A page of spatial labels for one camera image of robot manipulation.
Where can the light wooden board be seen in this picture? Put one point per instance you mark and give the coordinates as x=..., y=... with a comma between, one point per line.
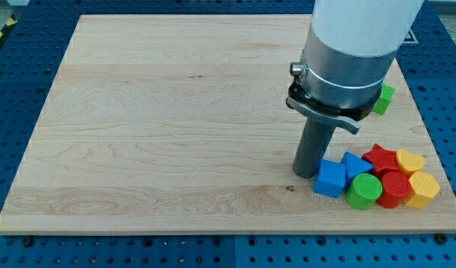
x=177, y=125

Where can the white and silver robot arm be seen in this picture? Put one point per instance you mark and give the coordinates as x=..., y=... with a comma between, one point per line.
x=350, y=47

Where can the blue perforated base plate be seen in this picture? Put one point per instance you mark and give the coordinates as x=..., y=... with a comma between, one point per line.
x=28, y=63

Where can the red cylinder block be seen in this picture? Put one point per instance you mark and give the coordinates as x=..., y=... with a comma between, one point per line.
x=395, y=187

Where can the green block behind arm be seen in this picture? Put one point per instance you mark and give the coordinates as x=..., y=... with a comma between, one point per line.
x=385, y=98

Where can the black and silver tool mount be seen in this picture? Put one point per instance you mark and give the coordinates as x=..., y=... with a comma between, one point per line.
x=347, y=119

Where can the green cylinder block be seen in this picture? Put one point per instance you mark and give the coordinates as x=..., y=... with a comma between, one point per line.
x=363, y=191

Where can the red star block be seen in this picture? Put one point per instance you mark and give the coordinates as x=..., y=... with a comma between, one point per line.
x=382, y=160

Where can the yellow heart block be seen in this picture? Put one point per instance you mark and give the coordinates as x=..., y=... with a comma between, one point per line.
x=409, y=163

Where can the blue triangle block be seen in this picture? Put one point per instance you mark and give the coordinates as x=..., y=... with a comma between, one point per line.
x=354, y=166

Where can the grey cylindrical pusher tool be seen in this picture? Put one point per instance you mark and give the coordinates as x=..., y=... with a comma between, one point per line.
x=312, y=147

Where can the yellow hexagon block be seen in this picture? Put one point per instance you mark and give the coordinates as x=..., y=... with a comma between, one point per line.
x=424, y=188

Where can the blue cube block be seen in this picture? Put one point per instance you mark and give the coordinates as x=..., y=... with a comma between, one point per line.
x=331, y=179

